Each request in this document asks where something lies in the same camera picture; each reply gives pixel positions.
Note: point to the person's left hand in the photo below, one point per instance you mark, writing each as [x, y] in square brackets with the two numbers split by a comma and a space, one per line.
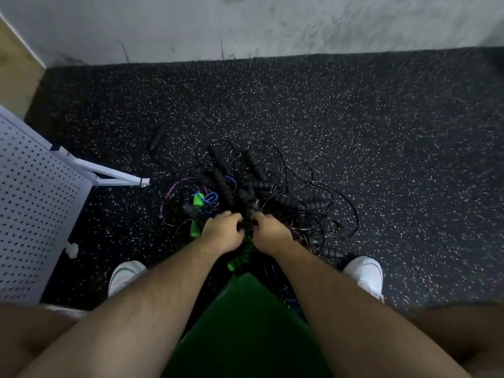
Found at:
[223, 230]

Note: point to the person's right hand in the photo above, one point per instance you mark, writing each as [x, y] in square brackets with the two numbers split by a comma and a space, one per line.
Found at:
[272, 232]

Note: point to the white pegboard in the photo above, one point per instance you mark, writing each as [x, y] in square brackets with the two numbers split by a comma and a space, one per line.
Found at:
[35, 216]

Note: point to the person's right forearm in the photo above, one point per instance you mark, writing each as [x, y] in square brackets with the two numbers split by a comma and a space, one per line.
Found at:
[354, 311]

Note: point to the person's left forearm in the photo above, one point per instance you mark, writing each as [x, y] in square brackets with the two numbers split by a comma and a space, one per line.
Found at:
[142, 303]

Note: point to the white pegboard stand foot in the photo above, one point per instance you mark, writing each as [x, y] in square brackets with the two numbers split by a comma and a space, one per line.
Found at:
[106, 174]

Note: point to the person's left leg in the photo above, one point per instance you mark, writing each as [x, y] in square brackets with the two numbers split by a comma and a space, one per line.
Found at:
[31, 334]

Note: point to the person's leg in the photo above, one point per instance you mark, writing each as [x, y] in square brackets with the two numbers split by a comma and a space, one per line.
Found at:
[31, 334]
[464, 334]

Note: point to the person's right leg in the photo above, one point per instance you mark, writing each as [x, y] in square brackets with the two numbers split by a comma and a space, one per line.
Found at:
[464, 334]

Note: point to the white right shoe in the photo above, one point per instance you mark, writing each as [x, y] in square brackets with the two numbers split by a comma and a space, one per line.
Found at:
[365, 273]

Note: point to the white shoe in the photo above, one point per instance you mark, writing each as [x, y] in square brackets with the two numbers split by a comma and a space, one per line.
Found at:
[126, 274]
[365, 273]

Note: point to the white left shoe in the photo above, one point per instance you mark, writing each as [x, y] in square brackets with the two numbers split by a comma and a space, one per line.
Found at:
[126, 274]

